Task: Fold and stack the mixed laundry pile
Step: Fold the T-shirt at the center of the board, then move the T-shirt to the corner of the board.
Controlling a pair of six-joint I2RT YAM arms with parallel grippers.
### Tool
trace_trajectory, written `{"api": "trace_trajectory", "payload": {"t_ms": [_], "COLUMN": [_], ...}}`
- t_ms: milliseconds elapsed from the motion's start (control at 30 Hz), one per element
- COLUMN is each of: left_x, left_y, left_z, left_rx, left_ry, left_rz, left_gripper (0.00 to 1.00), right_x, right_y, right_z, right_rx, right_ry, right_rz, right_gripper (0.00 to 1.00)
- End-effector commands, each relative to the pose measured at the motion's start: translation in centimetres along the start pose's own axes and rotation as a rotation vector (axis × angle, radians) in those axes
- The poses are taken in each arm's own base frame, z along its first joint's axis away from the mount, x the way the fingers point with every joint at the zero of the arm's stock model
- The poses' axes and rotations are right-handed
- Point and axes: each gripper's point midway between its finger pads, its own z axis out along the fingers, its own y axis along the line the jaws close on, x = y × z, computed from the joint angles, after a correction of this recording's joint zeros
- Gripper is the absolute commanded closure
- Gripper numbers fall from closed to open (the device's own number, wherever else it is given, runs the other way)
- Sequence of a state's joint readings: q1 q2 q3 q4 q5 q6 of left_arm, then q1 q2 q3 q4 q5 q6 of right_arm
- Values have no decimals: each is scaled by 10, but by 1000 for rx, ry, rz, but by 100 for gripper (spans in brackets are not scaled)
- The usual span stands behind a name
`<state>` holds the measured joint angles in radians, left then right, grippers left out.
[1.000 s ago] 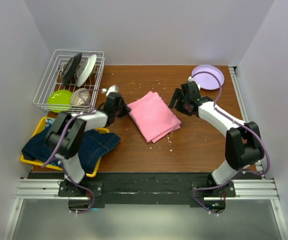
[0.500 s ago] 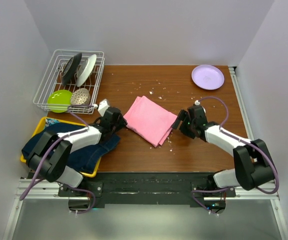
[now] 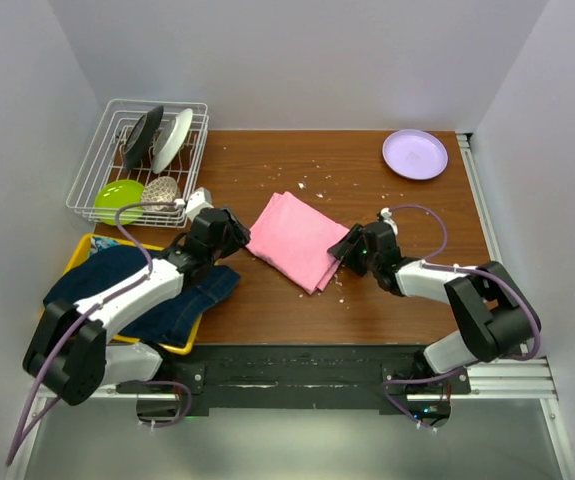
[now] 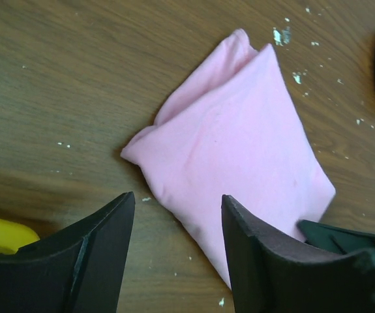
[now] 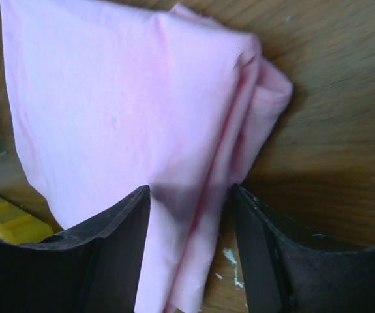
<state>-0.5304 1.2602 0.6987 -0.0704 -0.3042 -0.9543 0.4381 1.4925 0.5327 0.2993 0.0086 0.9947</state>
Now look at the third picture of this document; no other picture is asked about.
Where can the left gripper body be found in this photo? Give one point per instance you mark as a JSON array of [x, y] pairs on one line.
[[233, 239]]

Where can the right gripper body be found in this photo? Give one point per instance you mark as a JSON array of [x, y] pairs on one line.
[[359, 261]]

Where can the pink t-shirt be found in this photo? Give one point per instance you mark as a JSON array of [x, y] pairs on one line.
[[294, 238]]

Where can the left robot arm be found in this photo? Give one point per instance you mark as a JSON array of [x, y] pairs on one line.
[[71, 352]]

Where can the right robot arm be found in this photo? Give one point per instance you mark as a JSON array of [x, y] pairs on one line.
[[492, 315]]

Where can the patterned ceramic cup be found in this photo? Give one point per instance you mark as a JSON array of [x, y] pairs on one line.
[[160, 194]]

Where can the dark blue denim jeans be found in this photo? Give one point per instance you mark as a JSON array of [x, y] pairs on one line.
[[168, 323]]

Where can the lilac plastic plate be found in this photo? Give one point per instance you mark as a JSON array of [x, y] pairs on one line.
[[415, 154]]

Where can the white plate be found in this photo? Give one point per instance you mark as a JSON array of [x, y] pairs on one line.
[[171, 140]]

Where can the green plastic bowl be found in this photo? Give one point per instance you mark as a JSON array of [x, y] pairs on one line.
[[114, 196]]

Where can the blue patterned cloth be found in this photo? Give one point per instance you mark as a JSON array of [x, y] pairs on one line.
[[100, 243]]

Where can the yellow plastic tray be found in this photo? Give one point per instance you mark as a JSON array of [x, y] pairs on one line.
[[81, 253]]

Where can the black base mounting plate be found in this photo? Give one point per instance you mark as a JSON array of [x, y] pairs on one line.
[[360, 377]]

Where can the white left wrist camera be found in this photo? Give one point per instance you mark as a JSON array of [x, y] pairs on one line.
[[199, 200]]

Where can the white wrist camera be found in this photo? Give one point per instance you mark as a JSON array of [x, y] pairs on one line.
[[385, 215], [199, 200]]

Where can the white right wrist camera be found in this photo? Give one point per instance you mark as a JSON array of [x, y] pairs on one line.
[[385, 215]]

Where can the white wire dish rack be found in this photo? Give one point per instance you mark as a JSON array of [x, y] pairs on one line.
[[103, 162]]

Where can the aluminium frame rail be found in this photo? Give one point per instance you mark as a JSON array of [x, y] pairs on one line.
[[500, 380]]

